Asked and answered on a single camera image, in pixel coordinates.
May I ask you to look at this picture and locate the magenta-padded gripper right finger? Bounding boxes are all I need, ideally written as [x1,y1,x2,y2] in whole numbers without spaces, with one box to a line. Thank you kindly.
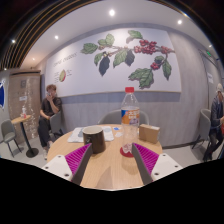
[131,142,184,187]

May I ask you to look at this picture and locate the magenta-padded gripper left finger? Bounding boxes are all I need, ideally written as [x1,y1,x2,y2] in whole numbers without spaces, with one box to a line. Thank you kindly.
[41,143,94,187]

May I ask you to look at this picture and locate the clear red-capped water bottle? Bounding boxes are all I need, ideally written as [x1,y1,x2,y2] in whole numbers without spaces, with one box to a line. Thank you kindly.
[120,86,140,156]

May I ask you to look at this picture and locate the brown cardboard box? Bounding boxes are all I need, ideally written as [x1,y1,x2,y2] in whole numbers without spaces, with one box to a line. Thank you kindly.
[138,123,161,144]

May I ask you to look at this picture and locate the flat round red coaster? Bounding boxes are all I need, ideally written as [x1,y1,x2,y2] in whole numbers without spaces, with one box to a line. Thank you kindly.
[119,146,144,158]

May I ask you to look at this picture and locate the dark mug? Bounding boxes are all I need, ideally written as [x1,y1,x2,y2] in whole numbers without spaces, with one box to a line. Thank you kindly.
[82,125,107,155]

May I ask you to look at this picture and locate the person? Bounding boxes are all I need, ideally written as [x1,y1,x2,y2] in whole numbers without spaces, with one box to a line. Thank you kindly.
[37,83,63,159]
[203,83,224,162]

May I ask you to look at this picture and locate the small round wooden side table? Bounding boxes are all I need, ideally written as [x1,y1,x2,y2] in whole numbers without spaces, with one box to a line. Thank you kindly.
[10,114,40,159]

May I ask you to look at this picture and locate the round ceiling lights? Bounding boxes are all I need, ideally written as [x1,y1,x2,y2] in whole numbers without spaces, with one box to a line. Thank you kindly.
[11,9,214,63]

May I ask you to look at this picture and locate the coffee branch wall mural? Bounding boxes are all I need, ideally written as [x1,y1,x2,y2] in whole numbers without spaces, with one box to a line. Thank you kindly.
[44,27,183,98]

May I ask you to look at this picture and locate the blue wall sign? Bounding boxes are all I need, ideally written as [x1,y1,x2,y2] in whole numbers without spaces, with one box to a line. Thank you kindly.
[0,78,6,109]

